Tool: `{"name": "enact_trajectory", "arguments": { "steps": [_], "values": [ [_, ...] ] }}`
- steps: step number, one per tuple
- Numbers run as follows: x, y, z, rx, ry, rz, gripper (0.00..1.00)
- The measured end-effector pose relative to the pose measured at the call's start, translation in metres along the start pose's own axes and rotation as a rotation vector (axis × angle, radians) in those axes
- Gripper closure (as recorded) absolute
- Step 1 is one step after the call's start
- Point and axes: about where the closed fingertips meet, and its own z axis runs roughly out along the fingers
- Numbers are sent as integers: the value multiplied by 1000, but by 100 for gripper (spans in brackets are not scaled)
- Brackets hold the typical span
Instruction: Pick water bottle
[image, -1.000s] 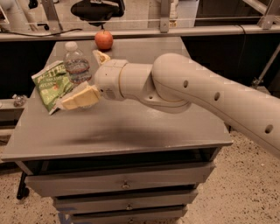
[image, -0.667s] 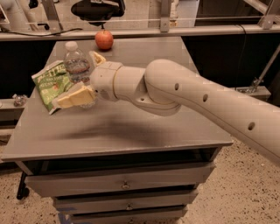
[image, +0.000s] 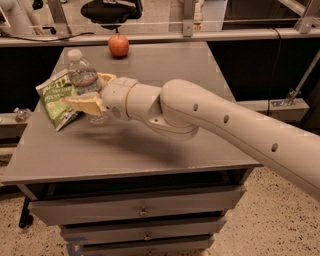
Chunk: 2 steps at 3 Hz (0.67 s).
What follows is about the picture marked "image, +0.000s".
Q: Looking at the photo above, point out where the grey drawer cabinet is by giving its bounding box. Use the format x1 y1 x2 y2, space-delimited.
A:
0 41 263 256

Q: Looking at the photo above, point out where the grey drawer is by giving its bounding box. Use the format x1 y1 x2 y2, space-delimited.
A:
80 235 213 256
29 185 246 225
61 214 226 245

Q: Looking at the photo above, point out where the red apple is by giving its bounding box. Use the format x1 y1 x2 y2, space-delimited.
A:
108 33 129 58

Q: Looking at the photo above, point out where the black office chair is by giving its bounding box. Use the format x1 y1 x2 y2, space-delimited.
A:
81 0 143 30

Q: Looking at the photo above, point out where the bottom grey drawer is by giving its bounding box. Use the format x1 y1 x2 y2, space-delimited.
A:
80 235 213 256

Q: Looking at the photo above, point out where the middle grey drawer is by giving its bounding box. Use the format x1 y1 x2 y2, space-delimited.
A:
61 214 226 245

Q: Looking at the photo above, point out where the green snack bag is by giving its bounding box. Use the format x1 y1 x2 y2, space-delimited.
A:
36 69 78 131

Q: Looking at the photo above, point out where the clear plastic water bottle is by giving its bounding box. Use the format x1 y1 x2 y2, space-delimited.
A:
66 48 110 126

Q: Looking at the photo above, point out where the small crumpled clear object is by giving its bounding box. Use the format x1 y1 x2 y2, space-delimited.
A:
14 107 31 122

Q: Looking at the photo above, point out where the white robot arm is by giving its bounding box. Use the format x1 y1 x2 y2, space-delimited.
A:
65 77 320 200

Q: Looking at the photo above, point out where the black cable on rail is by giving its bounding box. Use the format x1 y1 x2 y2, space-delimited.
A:
0 30 95 43

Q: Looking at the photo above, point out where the top grey drawer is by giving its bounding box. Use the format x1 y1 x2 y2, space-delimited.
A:
29 185 246 225

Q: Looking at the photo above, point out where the grey metal rail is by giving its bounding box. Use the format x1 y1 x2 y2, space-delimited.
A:
0 27 320 48

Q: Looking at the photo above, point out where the metal bracket post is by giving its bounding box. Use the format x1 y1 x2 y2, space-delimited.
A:
182 0 196 37

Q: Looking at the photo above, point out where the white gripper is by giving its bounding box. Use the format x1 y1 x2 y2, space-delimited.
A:
62 72 138 121

